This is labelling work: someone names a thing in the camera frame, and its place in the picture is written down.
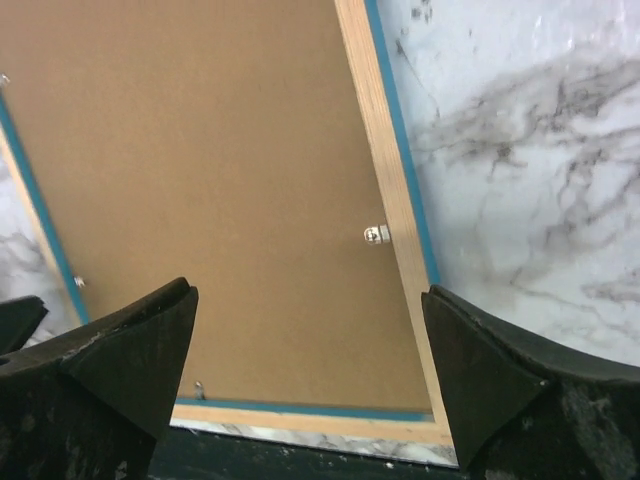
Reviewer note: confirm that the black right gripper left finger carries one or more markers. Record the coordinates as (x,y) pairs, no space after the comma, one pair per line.
(92,403)

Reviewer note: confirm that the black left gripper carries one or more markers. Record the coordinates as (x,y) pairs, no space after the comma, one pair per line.
(19,319)

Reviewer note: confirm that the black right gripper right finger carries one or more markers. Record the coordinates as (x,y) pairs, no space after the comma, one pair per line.
(521,406)

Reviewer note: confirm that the blue picture frame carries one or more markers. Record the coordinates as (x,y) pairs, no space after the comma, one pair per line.
(395,200)

